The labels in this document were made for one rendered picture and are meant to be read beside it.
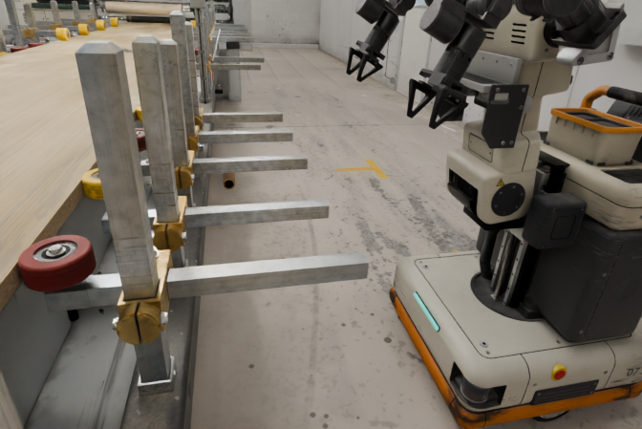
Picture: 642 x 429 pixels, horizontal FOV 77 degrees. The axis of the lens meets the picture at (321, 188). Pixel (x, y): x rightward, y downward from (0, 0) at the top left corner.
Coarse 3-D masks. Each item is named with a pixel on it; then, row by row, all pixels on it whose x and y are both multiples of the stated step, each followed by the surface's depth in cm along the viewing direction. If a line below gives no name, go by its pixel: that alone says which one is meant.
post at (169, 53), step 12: (168, 48) 84; (168, 60) 85; (168, 72) 86; (180, 72) 90; (168, 84) 87; (180, 84) 88; (168, 96) 88; (180, 96) 89; (168, 108) 89; (180, 108) 90; (180, 120) 91; (180, 132) 92; (180, 144) 93; (180, 156) 94; (180, 192) 98; (192, 204) 101
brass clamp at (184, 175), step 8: (192, 152) 104; (192, 160) 99; (176, 168) 94; (184, 168) 94; (192, 168) 98; (176, 176) 93; (184, 176) 93; (192, 176) 95; (184, 184) 94; (192, 184) 97
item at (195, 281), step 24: (240, 264) 59; (264, 264) 59; (288, 264) 59; (312, 264) 60; (336, 264) 60; (360, 264) 60; (72, 288) 53; (96, 288) 53; (120, 288) 54; (168, 288) 55; (192, 288) 56; (216, 288) 57; (240, 288) 58; (264, 288) 58
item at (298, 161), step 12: (276, 156) 106; (288, 156) 107; (300, 156) 107; (144, 168) 98; (204, 168) 101; (216, 168) 102; (228, 168) 102; (240, 168) 103; (252, 168) 104; (264, 168) 104; (276, 168) 105; (288, 168) 106; (300, 168) 107
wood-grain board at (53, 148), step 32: (96, 32) 324; (128, 32) 335; (160, 32) 348; (0, 64) 174; (32, 64) 178; (64, 64) 181; (128, 64) 189; (0, 96) 124; (32, 96) 126; (64, 96) 128; (0, 128) 96; (32, 128) 97; (64, 128) 98; (0, 160) 78; (32, 160) 79; (64, 160) 80; (0, 192) 66; (32, 192) 67; (64, 192) 67; (0, 224) 57; (32, 224) 58; (0, 256) 50; (0, 288) 46
